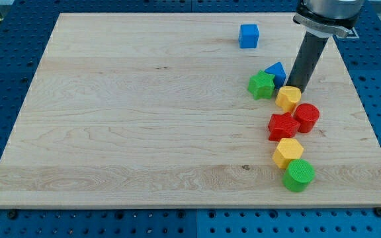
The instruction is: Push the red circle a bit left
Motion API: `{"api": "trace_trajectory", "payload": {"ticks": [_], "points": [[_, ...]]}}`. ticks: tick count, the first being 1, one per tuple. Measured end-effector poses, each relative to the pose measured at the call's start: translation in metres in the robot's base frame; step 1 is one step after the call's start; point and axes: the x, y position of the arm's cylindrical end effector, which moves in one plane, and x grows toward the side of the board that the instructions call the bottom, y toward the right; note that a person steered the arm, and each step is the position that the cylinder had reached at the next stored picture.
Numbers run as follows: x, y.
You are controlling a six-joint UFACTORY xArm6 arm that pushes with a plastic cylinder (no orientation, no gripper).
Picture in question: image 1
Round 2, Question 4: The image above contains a red cylinder block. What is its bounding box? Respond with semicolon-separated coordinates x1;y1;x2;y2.
294;103;320;133

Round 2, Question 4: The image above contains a yellow heart block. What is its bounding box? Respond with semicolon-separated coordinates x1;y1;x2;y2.
275;86;302;112

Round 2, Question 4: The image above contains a red star block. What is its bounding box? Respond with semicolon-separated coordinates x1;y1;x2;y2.
268;112;301;141

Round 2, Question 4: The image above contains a green star block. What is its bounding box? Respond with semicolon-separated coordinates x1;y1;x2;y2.
247;70;275;100

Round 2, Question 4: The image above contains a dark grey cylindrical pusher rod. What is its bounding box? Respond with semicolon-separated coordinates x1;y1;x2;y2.
286;32;328;93

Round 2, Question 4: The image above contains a light wooden board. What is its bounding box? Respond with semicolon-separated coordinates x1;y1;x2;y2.
0;13;381;210

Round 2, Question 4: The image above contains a green cylinder block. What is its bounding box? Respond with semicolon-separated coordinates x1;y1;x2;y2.
282;159;316;192

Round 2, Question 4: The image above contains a yellow hexagon block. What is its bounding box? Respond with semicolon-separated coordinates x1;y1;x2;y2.
273;138;304;169

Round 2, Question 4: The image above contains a blue cube block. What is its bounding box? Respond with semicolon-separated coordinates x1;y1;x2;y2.
238;24;259;48

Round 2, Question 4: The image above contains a blue triangle block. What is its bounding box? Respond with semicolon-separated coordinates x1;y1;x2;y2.
265;62;286;89

